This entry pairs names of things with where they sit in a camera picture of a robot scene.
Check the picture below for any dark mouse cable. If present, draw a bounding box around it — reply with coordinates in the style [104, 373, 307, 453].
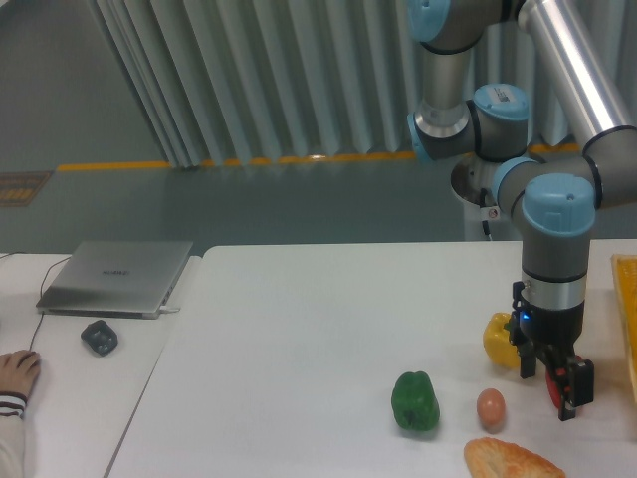
[0, 250, 74, 356]

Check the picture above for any golden triangular bread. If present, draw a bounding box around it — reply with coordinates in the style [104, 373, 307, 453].
[464, 437, 565, 478]

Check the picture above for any red bell pepper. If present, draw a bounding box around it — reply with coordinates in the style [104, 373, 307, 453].
[544, 367, 566, 410]

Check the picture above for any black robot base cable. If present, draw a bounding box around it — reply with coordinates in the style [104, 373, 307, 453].
[478, 187, 495, 242]

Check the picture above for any person's hand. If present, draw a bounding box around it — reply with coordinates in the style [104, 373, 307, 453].
[0, 350, 41, 399]

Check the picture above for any yellow woven basket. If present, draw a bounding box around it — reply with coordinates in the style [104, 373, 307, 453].
[611, 254, 636, 400]

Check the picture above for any green bell pepper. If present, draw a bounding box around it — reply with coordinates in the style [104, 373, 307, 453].
[390, 370, 440, 432]

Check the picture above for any silver closed laptop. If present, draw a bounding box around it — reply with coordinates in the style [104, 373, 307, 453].
[37, 241, 192, 319]

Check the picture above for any white striped sleeve forearm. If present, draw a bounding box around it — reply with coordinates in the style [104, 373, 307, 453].
[1, 391, 27, 478]

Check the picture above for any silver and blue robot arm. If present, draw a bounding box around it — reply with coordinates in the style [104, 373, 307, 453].
[407, 1, 636, 420]

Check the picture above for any brown egg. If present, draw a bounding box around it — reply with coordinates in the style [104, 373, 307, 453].
[476, 388, 506, 429]

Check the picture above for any small black plastic device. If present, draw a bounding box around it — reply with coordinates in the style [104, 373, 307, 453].
[81, 320, 118, 357]

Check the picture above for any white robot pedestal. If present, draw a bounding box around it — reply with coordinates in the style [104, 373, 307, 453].
[451, 153, 521, 241]

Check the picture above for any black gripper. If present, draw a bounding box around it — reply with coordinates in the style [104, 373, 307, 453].
[508, 281, 594, 421]

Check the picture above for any yellow bell pepper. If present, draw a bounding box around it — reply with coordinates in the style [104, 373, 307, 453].
[483, 313, 521, 369]

